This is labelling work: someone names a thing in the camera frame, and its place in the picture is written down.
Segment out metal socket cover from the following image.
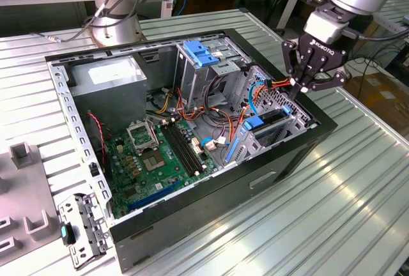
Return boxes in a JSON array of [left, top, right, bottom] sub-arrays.
[[126, 121, 159, 155]]

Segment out grey power supply unit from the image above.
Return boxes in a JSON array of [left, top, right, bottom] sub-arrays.
[[68, 55, 148, 133]]

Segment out grey optical drive cage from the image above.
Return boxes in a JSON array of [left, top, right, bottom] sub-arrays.
[[174, 38, 253, 111]]

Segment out cardboard box on floor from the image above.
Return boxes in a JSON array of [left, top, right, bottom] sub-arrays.
[[343, 73, 409, 136]]

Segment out black case fan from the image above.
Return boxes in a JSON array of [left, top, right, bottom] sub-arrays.
[[86, 111, 112, 181]]

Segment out red black fan wire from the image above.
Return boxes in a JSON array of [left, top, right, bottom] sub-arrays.
[[88, 112, 108, 154]]

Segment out coloured power wire bundle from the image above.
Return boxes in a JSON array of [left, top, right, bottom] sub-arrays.
[[150, 87, 237, 130]]

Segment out CPU socket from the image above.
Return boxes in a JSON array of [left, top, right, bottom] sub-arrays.
[[142, 149, 169, 173]]

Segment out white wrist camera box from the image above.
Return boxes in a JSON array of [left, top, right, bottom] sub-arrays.
[[302, 10, 351, 44]]

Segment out blue motherboard data wire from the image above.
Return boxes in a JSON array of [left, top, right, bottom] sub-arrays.
[[200, 135, 231, 146]]

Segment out blue plastic drive latch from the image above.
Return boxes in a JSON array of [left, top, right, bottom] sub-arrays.
[[184, 41, 220, 68]]

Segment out orange red disk power wire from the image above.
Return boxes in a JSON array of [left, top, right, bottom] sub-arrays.
[[229, 75, 295, 149]]

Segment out hard disk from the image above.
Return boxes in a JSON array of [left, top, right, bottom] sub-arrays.
[[225, 106, 292, 164]]

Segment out black latch with teal tab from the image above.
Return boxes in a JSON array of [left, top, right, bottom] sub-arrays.
[[59, 221, 77, 247]]

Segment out green motherboard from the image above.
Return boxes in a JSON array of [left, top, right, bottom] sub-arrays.
[[104, 118, 221, 219]]

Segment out robot cable with metal plug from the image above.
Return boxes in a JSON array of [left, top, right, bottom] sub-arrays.
[[30, 0, 151, 43]]

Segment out grey parts rack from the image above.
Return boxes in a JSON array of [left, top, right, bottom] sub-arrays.
[[0, 141, 63, 263]]

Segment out black RAM slot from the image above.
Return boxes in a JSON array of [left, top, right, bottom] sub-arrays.
[[160, 125, 196, 178], [167, 122, 203, 174], [171, 120, 207, 172], [164, 123, 199, 176]]

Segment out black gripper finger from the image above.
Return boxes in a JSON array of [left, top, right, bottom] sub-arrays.
[[302, 52, 348, 94], [281, 40, 313, 100]]

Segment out black open PC case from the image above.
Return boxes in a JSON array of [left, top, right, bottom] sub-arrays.
[[44, 28, 339, 273]]

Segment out blue disk data wire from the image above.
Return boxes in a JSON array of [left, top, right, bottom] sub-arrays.
[[247, 71, 268, 119]]

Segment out grey metal slot bracket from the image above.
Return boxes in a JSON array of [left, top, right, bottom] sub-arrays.
[[57, 192, 109, 270]]

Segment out blue expansion slot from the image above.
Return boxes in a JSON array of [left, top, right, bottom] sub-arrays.
[[127, 181, 180, 213]]

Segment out grey metal disk bay cage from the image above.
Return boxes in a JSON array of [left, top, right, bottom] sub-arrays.
[[223, 65, 320, 167]]

